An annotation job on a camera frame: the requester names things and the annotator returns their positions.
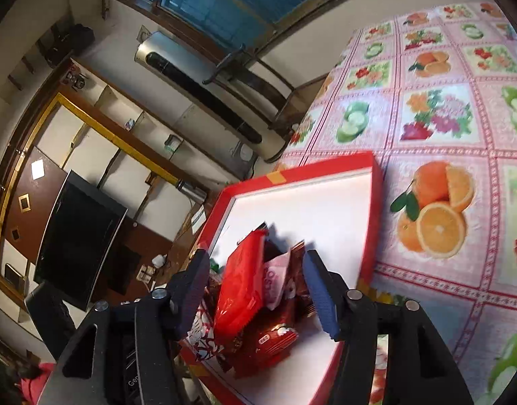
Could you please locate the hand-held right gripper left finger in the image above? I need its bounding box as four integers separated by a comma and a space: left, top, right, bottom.
35, 248, 211, 405

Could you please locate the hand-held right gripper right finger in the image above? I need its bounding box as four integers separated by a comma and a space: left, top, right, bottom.
302, 250, 474, 405

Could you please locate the dark red snack packet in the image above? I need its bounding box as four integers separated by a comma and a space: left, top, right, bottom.
290, 240, 316, 317

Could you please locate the red white patterned packet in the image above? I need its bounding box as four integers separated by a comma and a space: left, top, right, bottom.
187, 299, 225, 363

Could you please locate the shiny red snack packet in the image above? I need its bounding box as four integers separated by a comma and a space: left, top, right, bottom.
213, 230, 270, 340

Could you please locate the pink bear print packet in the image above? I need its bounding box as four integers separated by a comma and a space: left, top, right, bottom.
263, 250, 293, 309

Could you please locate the red white-flower print packet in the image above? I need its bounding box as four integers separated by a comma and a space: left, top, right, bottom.
233, 316, 299, 378

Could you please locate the red box with white inside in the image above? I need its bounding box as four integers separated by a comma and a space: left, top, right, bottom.
180, 151, 384, 405

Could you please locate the low wooden cabinet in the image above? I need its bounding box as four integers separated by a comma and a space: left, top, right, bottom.
107, 202, 217, 300

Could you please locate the black speaker box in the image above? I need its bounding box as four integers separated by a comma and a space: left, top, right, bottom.
109, 242, 141, 296

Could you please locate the steel thermos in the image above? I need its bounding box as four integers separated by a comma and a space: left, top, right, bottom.
175, 179, 209, 203

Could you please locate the black flat television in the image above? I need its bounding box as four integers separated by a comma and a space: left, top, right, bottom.
34, 170, 128, 312

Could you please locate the red garment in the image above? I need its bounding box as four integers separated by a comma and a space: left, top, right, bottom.
20, 363, 57, 405

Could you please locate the silver tower air conditioner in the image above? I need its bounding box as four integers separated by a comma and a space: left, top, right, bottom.
135, 31, 287, 162

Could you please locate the dark wooden chair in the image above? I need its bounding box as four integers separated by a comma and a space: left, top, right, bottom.
203, 44, 327, 140

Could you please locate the fruit and flower print tablecloth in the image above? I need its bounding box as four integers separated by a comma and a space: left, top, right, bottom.
275, 2, 517, 405

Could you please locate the black bag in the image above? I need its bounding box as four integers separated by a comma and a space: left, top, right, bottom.
45, 23, 94, 66

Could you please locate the wooden wall cabinet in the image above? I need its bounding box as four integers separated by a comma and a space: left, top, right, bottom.
0, 57, 225, 304

